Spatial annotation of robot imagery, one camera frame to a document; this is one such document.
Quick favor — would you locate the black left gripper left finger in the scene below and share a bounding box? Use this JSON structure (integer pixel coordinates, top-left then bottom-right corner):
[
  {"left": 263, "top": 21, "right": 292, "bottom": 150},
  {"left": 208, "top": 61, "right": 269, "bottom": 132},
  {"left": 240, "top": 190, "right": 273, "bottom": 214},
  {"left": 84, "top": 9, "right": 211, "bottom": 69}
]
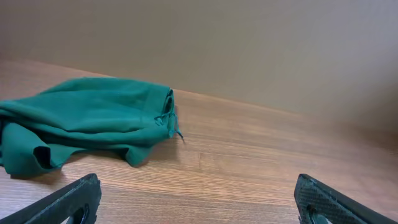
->
[{"left": 1, "top": 174, "right": 101, "bottom": 224}]

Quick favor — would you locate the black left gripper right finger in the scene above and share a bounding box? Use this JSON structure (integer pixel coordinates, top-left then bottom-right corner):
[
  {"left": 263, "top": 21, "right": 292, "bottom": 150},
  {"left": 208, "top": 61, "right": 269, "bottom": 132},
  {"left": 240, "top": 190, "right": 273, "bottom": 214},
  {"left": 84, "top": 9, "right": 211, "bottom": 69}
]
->
[{"left": 294, "top": 174, "right": 397, "bottom": 224}]

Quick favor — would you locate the green cloth bag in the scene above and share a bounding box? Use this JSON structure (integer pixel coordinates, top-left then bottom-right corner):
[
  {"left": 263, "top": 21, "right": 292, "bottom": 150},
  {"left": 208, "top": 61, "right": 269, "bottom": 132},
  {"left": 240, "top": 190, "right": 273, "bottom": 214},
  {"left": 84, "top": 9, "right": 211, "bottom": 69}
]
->
[{"left": 1, "top": 78, "right": 180, "bottom": 177}]

